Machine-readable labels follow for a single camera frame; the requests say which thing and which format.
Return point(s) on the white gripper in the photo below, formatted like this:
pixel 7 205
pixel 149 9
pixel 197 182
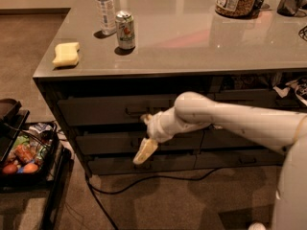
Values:
pixel 154 127

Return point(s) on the grey drawer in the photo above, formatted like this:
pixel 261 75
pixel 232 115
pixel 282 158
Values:
pixel 256 97
pixel 210 159
pixel 156 163
pixel 222 139
pixel 100 142
pixel 112 110

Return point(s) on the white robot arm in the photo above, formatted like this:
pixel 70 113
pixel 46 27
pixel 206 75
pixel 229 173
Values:
pixel 284 132

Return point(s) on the grey drawer cabinet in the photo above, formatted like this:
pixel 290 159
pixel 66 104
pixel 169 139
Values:
pixel 181 46

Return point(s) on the snack packet in drawer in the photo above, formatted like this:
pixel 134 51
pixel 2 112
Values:
pixel 299 87

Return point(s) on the silver green soda can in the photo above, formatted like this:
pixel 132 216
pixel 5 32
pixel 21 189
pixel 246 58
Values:
pixel 125 30

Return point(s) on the yellow sponge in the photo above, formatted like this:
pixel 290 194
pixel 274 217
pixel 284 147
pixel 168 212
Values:
pixel 66 54

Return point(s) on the black basket of groceries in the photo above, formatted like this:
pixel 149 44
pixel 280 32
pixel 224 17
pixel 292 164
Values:
pixel 27 152

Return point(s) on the clear plastic water bottle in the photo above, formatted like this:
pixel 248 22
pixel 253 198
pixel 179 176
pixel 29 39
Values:
pixel 106 13

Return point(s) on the dark glass container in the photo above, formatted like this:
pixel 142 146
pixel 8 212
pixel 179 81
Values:
pixel 291 0

